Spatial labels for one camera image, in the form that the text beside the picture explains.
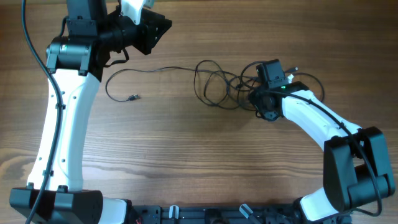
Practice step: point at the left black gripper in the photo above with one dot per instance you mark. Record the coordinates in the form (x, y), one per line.
(149, 23)

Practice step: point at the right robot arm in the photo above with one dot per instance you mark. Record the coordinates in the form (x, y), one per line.
(357, 172)

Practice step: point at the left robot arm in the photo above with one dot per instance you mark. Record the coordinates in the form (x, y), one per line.
(74, 67)

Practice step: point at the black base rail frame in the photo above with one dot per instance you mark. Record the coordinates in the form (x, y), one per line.
(217, 214)

